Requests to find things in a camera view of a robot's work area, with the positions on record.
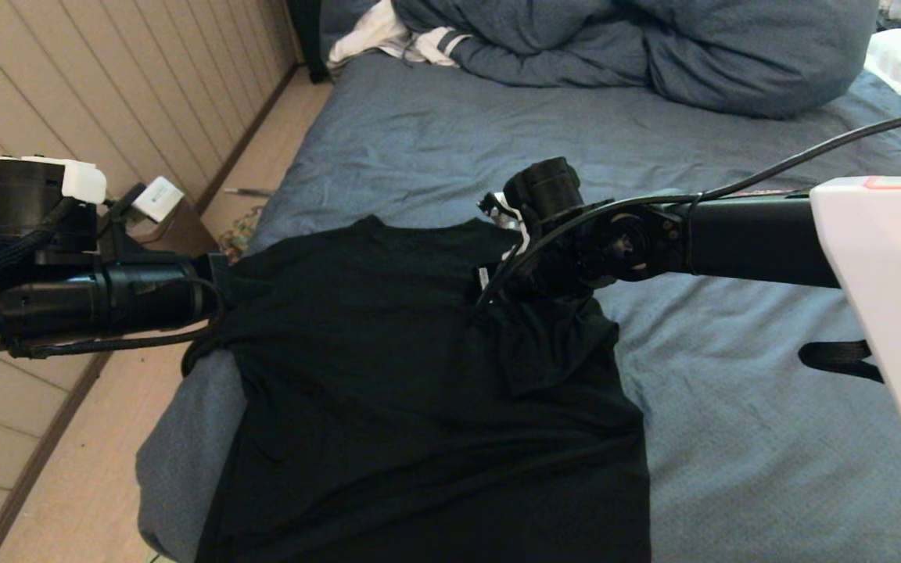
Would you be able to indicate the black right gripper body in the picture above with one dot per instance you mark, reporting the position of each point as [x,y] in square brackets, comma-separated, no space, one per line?
[560,270]

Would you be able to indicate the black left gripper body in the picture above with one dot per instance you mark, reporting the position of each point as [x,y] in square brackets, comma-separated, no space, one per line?
[122,301]

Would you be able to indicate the black printed t-shirt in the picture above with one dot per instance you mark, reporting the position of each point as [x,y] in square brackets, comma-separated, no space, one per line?
[419,407]

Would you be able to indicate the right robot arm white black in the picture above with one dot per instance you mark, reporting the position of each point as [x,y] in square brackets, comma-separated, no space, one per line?
[873,258]

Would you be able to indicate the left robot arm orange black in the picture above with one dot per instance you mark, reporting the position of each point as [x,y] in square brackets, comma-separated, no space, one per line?
[20,211]

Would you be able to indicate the brown trash bin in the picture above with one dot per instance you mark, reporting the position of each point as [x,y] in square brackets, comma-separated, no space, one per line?
[184,234]

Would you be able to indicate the thin dark pen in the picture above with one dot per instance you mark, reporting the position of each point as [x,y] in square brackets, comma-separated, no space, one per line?
[251,192]

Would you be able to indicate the blue bunched duvet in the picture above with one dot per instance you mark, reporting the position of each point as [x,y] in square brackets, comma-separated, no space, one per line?
[654,55]

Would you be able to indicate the bed with blue sheet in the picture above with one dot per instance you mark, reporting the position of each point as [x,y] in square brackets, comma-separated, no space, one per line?
[732,485]

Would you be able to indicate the white striped garment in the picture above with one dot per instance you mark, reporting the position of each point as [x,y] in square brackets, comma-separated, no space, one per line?
[372,35]

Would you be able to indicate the black bedside furniture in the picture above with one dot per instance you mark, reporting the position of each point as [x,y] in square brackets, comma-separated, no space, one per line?
[308,39]

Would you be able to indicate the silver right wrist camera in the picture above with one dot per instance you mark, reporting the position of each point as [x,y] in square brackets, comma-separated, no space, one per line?
[507,219]

